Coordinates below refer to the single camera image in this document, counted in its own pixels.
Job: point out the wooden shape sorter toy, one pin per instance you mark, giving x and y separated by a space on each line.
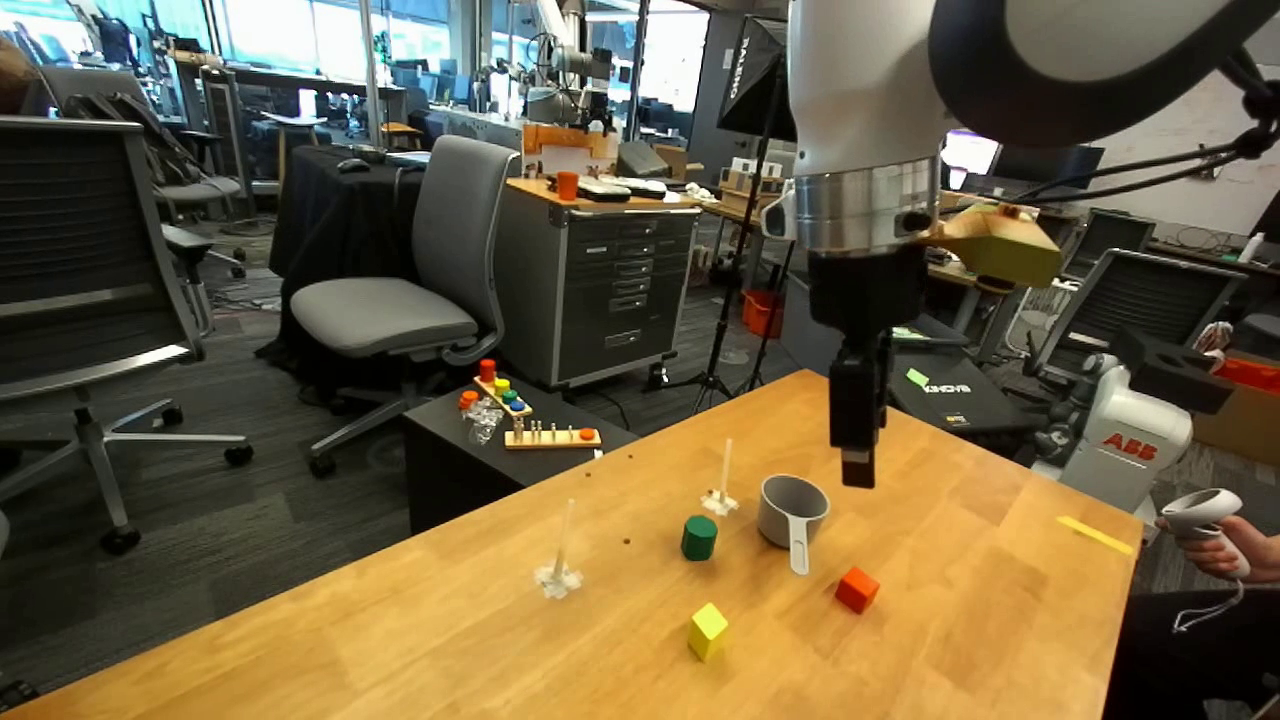
554 438

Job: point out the red bucket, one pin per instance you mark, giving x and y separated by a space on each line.
761 312

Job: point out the clear straw on tape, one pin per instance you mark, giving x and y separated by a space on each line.
718 496
557 576

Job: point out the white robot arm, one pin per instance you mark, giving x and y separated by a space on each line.
878 86

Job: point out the orange cup on cabinet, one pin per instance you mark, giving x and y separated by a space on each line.
566 185

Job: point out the grey drawer cabinet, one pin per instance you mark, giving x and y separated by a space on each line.
590 289

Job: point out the grey office chair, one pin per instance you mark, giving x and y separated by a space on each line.
437 317

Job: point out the white ABB robot base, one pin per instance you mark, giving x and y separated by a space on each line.
1129 438

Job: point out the black mesh office chair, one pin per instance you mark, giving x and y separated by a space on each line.
90 292

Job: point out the grey measuring cup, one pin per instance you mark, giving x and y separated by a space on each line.
790 517

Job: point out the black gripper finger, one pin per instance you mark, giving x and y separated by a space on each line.
858 467

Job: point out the red cube block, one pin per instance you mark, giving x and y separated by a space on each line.
858 589

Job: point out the green cylinder block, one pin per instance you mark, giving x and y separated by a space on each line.
697 540

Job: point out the white VR controller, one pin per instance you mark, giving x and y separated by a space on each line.
1196 517

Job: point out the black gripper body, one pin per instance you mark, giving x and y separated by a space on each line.
863 298

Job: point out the black softbox light stand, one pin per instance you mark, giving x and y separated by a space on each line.
752 107

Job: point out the yellow tape strip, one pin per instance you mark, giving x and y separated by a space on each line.
1095 535

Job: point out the operator hand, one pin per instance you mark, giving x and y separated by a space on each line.
1257 545

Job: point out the low black side table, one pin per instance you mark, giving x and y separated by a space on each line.
450 475

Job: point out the yellow cube block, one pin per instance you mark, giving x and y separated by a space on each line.
705 634

